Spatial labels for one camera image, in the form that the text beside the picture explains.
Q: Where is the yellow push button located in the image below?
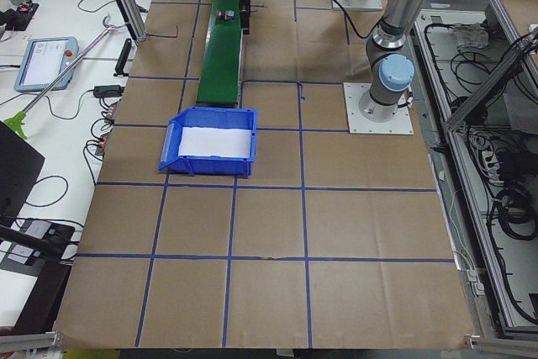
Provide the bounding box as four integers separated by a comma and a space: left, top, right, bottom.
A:
225, 10, 235, 22

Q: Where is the green conveyor belt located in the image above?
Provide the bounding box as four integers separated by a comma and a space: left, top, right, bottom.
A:
197, 0, 242, 105

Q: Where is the blue bin on robot left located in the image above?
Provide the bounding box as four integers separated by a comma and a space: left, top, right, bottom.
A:
159, 107, 258, 178

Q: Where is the white foam in left bin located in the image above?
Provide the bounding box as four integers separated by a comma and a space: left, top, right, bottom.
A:
178, 127, 251, 158

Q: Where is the teach pendant tablet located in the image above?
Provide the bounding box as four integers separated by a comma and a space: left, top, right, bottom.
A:
13, 36, 79, 92

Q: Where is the grabber reach tool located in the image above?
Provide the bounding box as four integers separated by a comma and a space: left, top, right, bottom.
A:
3, 15, 124, 140

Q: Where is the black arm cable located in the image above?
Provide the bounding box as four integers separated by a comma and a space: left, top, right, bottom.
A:
309, 0, 382, 40

